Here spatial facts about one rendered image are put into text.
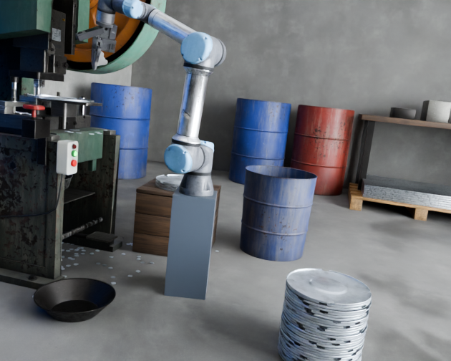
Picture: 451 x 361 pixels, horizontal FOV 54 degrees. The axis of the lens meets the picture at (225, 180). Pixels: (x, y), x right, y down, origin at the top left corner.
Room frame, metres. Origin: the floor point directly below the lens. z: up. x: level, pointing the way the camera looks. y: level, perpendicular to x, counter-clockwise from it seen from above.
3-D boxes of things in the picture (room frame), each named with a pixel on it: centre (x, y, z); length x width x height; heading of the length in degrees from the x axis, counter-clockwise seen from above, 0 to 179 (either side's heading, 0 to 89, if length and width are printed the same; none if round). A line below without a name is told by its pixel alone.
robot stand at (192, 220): (1.87, 0.12, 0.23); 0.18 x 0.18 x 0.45; 0
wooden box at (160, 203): (2.43, 0.24, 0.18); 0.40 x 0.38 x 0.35; 83
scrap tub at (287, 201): (2.54, -0.32, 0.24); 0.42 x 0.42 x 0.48
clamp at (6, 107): (1.92, 0.95, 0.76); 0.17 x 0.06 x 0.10; 167
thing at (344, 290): (1.45, -0.39, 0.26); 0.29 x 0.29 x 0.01
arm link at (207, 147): (1.87, 0.12, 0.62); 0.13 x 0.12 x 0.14; 157
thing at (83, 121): (2.09, 0.92, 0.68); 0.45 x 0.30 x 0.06; 167
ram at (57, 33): (2.08, 0.88, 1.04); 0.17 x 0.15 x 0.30; 77
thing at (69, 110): (2.05, 0.75, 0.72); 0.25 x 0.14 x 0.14; 77
